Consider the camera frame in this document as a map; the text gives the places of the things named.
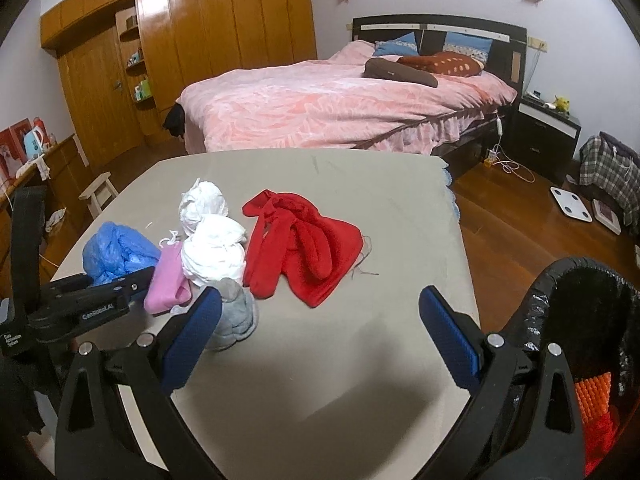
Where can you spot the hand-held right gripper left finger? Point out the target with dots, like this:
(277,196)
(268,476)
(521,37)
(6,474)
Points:
(192,340)

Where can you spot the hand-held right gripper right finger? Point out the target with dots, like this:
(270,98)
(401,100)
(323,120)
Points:
(447,340)

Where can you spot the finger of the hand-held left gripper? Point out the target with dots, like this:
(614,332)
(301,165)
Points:
(100,297)
(27,230)

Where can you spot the blue plastic bag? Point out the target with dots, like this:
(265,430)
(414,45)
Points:
(115,255)

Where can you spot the grey cloth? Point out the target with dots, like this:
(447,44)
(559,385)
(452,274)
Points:
(235,315)

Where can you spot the pink pouch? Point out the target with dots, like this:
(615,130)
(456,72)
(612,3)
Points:
(167,280)

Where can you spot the white bag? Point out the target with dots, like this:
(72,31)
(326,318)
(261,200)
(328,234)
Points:
(215,252)
(202,200)

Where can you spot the red cloth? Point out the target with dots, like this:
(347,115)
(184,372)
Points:
(310,245)

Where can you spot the trash bin with black bag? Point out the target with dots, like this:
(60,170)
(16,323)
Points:
(590,280)

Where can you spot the orange foam net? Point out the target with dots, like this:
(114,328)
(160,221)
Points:
(592,395)

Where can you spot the red plastic bag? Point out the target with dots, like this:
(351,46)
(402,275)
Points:
(600,437)

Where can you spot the white rag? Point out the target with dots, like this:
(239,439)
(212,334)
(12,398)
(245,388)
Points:
(55,220)

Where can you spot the red box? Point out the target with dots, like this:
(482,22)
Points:
(10,152)

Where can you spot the small white stool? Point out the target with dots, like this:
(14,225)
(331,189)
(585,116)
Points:
(97,190)

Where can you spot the white and blue kettle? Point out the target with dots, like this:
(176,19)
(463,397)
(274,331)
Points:
(34,142)

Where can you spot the black cloth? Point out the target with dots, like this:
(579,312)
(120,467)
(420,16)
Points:
(175,120)

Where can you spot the white bathroom scale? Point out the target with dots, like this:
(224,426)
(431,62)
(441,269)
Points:
(571,204)

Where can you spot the scale with red centre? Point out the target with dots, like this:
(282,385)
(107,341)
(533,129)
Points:
(606,215)

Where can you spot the dark nightstand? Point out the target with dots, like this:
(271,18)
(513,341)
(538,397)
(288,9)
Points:
(545,140)

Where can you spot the plaid cloth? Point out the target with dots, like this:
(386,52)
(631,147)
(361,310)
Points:
(607,175)

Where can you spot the small clock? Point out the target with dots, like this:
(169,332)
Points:
(536,94)

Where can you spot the yellow plush toy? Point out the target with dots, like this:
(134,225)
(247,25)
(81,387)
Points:
(561,103)

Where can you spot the bed with pink cover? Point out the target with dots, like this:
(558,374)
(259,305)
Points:
(310,105)

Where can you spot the brown pillow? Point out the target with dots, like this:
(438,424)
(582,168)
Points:
(395,71)

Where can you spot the red dotted pillow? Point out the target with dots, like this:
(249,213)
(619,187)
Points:
(440,65)

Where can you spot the wooden wardrobe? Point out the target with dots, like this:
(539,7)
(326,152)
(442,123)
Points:
(225,20)

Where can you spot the blue pillow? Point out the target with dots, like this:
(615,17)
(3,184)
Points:
(397,45)
(467,42)

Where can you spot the dark wooden bed frame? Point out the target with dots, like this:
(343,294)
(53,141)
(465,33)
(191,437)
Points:
(431,42)

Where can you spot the wall socket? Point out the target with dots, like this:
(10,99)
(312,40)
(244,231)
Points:
(537,43)

